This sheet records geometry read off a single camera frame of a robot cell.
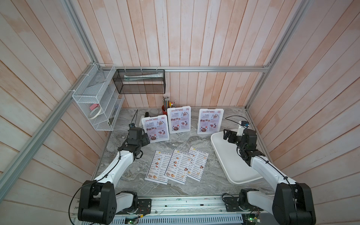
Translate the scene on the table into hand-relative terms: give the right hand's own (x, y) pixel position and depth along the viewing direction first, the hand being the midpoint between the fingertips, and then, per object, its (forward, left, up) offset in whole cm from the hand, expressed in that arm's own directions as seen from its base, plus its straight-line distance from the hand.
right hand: (230, 129), depth 88 cm
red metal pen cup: (+19, +45, -3) cm, 49 cm away
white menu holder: (+1, +56, +3) cm, 56 cm away
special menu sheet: (+11, +32, -3) cm, 34 cm away
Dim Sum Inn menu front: (-17, +21, -15) cm, 31 cm away
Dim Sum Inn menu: (-20, +46, -14) cm, 52 cm away
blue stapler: (+21, +60, -9) cm, 64 cm away
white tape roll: (+1, +83, +14) cm, 84 cm away
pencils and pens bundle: (+23, +43, 0) cm, 49 cm away
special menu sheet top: (+2, +48, -2) cm, 48 cm away
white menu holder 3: (+9, +11, -3) cm, 15 cm away
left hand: (-6, +57, -3) cm, 58 cm away
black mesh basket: (+36, +63, +12) cm, 73 cm away
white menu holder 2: (+11, +40, +4) cm, 42 cm away
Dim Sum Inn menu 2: (-19, +33, -14) cm, 41 cm away
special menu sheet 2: (+9, +11, -2) cm, 15 cm away
